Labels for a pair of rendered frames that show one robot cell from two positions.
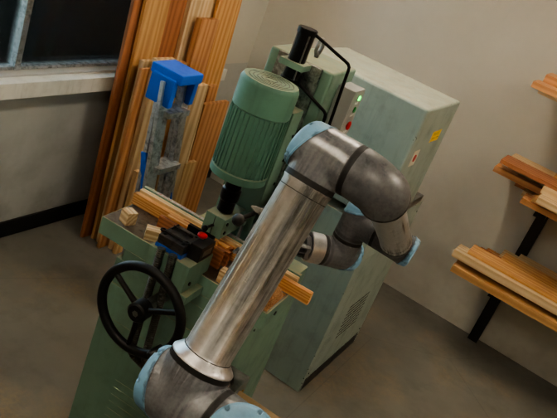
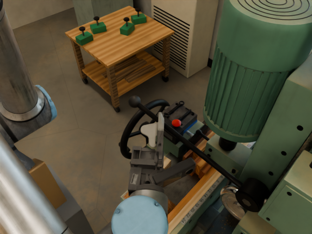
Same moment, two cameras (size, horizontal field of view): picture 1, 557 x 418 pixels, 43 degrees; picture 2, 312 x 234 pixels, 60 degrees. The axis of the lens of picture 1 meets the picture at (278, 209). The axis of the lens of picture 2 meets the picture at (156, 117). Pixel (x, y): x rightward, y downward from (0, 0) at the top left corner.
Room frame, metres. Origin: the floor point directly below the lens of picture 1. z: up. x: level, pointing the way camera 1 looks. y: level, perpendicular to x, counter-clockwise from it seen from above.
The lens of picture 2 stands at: (1.99, -0.36, 1.69)
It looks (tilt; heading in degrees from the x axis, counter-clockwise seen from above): 49 degrees down; 116
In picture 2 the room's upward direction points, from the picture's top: straight up
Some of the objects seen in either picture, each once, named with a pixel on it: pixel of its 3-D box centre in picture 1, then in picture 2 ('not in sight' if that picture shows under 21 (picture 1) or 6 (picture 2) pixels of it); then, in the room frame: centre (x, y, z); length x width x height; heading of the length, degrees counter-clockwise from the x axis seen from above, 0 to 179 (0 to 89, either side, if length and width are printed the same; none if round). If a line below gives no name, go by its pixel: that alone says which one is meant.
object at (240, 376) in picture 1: (226, 389); not in sight; (1.76, -0.06, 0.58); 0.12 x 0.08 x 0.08; 163
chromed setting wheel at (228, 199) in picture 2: not in sight; (241, 205); (2.06, -0.01, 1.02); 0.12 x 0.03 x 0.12; 163
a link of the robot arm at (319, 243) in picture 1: (312, 248); (148, 204); (1.86, -0.13, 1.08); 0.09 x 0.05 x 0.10; 23
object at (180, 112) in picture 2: (186, 241); (175, 120); (1.79, 0.21, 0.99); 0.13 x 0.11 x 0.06; 73
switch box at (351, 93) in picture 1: (343, 109); not in sight; (2.24, -0.08, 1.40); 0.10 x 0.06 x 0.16; 163
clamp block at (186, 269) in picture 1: (177, 261); (176, 133); (1.79, 0.21, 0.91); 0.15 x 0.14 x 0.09; 73
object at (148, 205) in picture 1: (219, 245); (216, 169); (1.97, 0.13, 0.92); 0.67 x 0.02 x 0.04; 73
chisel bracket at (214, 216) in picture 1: (223, 221); (229, 156); (1.99, 0.14, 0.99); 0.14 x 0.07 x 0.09; 163
